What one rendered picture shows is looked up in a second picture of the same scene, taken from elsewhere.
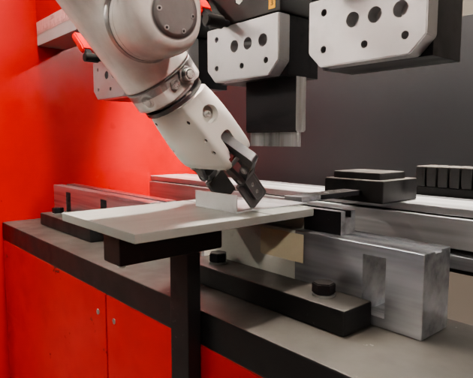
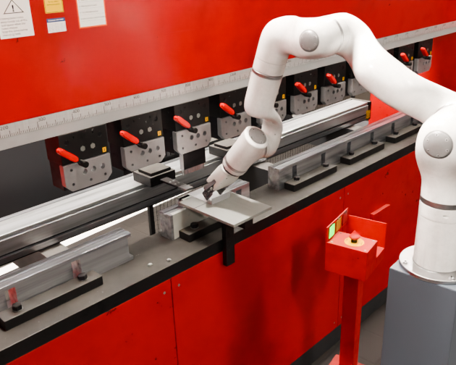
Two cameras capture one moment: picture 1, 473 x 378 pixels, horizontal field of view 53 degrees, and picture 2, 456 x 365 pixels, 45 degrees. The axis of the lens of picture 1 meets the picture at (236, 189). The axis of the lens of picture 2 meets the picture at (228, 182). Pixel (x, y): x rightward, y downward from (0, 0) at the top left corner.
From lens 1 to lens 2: 1.97 m
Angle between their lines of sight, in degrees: 91
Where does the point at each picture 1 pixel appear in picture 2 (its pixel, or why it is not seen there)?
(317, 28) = (224, 127)
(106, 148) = not seen: outside the picture
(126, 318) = (188, 274)
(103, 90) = (82, 182)
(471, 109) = not seen: hidden behind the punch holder
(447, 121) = not seen: hidden behind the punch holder
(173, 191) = not seen: outside the picture
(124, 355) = (187, 293)
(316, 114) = (32, 145)
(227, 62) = (188, 144)
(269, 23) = (207, 127)
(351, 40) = (234, 129)
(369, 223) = (157, 190)
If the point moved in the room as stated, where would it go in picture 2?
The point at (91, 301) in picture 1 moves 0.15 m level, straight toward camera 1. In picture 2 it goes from (158, 292) to (203, 282)
